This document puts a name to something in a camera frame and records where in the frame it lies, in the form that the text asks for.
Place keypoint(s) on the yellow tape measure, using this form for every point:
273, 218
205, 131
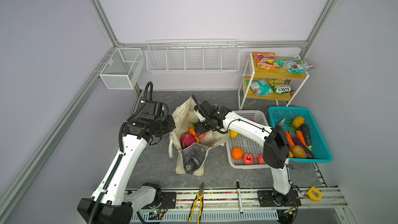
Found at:
314, 194

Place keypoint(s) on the orange tangerine front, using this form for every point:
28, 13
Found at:
237, 153

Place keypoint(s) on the yellow black pliers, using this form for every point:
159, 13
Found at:
199, 198

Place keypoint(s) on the purple eggplant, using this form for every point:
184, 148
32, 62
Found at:
297, 142

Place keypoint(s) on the orange carrot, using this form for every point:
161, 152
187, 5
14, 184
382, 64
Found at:
300, 136

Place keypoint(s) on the magenta dragon fruit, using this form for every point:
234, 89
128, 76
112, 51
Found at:
186, 140

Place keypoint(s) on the orange snack bag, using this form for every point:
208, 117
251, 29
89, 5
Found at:
265, 60

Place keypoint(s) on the long white wire basket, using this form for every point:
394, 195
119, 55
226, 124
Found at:
193, 55

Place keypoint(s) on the teal white snack bag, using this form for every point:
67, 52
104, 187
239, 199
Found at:
260, 87

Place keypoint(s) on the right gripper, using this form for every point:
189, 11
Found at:
198, 128

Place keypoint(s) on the teal plastic vegetable basket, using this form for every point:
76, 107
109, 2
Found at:
319, 147

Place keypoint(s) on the small white mesh box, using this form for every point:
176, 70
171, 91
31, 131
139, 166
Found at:
123, 69

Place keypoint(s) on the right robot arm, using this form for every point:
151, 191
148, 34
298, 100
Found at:
274, 143

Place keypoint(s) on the green Fox's candy bag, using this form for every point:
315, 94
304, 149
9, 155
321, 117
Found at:
280, 86

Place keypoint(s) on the cream canvas grocery bag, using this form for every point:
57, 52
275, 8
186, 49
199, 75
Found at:
191, 160

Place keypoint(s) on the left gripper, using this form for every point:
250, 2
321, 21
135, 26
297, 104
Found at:
171, 126

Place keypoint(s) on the red apple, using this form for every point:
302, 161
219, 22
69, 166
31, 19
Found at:
202, 135
248, 159
260, 159

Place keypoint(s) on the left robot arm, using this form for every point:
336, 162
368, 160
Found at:
107, 204

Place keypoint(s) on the white plastic fruit basket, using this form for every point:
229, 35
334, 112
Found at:
245, 143

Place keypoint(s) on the yellow lemon in white basket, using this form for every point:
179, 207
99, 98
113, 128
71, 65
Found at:
233, 134

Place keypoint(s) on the wooden two-tier shelf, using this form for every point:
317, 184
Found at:
252, 72

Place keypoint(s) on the teal red snack bag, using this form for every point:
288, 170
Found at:
295, 66

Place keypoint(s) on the brown potato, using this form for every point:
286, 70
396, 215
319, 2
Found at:
298, 152

